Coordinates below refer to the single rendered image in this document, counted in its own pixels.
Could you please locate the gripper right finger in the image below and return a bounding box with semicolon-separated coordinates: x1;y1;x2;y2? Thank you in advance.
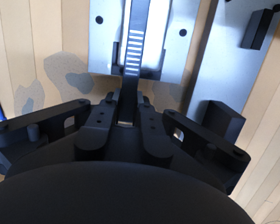
133;90;252;196

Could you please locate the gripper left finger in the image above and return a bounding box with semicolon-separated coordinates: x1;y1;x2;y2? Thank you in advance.
0;89;121;176

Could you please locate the grey lever stand plate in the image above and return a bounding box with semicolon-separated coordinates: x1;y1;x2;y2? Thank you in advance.
184;0;280;145

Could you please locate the grey nest plate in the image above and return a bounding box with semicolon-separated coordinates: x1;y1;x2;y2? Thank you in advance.
87;0;201;85

